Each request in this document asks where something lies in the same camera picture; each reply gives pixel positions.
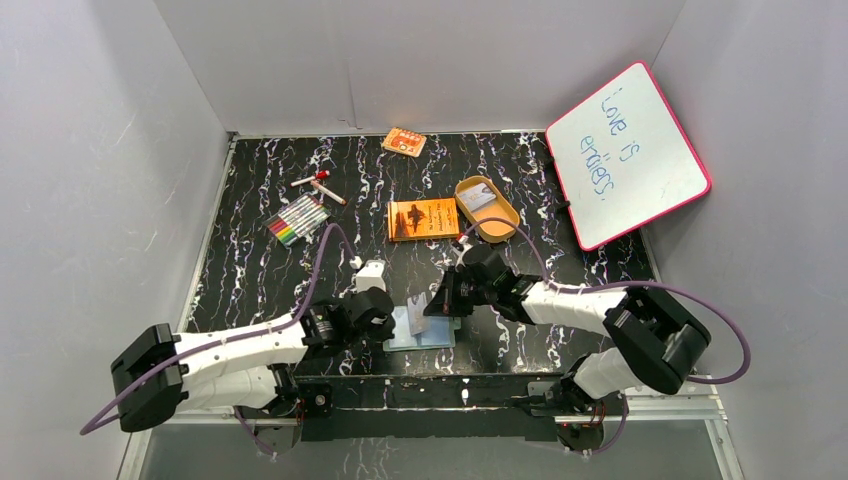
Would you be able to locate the pink framed whiteboard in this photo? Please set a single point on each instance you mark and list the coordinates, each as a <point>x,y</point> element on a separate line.
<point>623,159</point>

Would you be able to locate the white card in tray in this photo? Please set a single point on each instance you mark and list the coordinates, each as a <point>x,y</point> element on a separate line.
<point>477,197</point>

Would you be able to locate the white marker red cap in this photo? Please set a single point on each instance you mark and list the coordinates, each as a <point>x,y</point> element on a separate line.
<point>317,176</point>

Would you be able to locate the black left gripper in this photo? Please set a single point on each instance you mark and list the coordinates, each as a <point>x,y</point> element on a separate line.
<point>381,321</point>

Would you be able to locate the white marker orange cap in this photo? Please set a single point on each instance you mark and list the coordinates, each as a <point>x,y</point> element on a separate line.
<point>327,192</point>

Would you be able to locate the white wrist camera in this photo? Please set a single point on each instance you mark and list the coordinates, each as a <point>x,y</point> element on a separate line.
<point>460,246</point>
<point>368,274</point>

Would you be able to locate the mint green card holder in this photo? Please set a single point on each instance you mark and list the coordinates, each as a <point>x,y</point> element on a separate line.
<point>441,334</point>

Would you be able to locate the clear case of markers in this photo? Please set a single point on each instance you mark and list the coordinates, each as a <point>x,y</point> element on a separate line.
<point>297,219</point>

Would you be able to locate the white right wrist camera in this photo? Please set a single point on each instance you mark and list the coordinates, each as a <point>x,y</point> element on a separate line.
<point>460,246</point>

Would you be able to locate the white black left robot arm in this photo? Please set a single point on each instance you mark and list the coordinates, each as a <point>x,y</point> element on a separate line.
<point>162,373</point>

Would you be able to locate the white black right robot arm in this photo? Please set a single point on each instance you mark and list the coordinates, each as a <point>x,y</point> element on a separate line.
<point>656,341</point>

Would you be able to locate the tan oval tray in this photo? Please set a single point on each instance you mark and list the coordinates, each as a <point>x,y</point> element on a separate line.
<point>493,232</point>

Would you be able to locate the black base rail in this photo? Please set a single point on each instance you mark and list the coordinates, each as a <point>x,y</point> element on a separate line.
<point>526,406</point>

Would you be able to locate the small orange card box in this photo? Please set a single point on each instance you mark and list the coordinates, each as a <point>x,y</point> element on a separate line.
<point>404,142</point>

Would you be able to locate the orange Huckleberry Finn book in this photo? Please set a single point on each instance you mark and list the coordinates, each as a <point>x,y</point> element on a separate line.
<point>428,219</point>

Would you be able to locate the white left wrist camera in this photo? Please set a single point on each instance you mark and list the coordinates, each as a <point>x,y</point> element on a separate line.
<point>368,274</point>

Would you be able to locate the white VIP credit card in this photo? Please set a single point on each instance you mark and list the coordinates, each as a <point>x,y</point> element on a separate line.
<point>417,320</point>

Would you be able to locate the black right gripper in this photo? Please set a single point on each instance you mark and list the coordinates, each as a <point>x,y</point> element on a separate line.
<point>445,302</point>

